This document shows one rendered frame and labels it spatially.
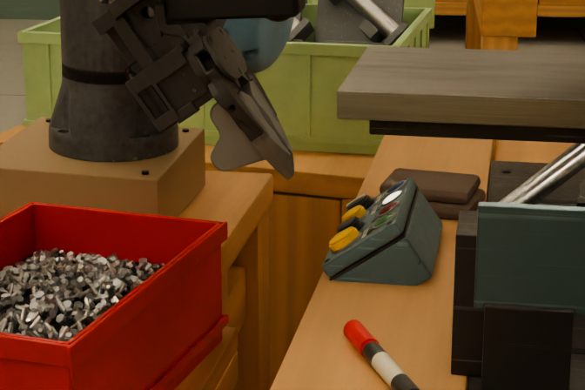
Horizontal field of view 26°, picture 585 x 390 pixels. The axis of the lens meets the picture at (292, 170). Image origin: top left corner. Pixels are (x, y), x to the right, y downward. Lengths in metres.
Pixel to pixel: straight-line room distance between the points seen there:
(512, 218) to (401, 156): 0.67
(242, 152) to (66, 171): 0.35
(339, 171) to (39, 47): 0.54
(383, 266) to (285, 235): 0.80
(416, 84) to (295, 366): 0.25
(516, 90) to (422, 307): 0.32
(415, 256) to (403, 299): 0.04
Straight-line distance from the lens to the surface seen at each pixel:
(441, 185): 1.30
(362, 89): 0.79
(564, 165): 0.90
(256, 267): 1.60
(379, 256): 1.10
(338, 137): 1.96
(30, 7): 8.59
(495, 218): 0.87
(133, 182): 1.38
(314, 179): 1.86
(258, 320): 1.62
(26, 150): 1.49
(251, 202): 1.51
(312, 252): 1.89
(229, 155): 1.10
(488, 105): 0.78
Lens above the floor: 1.29
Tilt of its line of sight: 16 degrees down
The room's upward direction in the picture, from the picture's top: straight up
